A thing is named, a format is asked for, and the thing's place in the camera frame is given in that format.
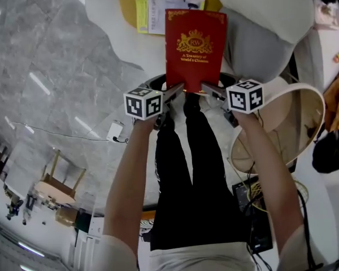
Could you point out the small red toy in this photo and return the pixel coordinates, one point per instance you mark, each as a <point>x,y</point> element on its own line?
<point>338,57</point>

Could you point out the black monitor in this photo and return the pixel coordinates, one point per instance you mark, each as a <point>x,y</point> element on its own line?
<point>260,230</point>

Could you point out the person's left forearm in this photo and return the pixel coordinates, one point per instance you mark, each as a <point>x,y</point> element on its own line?
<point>124,185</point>

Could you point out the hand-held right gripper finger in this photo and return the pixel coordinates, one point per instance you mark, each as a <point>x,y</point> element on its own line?
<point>213,89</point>
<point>231,78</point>

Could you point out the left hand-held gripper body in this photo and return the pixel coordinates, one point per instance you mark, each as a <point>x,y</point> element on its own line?
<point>142,103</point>

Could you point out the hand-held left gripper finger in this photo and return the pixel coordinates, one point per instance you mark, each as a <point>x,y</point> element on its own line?
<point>173,90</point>
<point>154,81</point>

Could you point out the person's white shirt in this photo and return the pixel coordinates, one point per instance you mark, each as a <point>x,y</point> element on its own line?
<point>200,261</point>

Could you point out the white flower-shaped chair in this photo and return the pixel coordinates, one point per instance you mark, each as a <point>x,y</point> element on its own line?
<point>101,15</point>

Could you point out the red book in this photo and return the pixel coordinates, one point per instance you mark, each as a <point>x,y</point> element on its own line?
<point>195,66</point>

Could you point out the orange round stool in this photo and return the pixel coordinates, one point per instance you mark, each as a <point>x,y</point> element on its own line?
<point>148,216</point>

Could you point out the person's black trousers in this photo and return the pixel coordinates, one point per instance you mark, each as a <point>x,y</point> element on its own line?
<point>197,193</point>

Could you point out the white power adapter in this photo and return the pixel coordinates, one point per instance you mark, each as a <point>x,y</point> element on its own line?
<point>114,130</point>

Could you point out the wooden stool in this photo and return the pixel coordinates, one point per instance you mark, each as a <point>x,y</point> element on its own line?
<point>55,183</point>

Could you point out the yellow and white booklet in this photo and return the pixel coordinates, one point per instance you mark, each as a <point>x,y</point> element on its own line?
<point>158,15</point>

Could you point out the large black backpack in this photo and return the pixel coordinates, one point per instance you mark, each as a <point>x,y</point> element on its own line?
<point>330,154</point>

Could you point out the person's right forearm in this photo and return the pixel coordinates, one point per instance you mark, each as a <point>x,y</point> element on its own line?
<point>274,185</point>

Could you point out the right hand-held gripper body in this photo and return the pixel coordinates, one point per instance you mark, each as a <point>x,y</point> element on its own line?
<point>244,96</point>

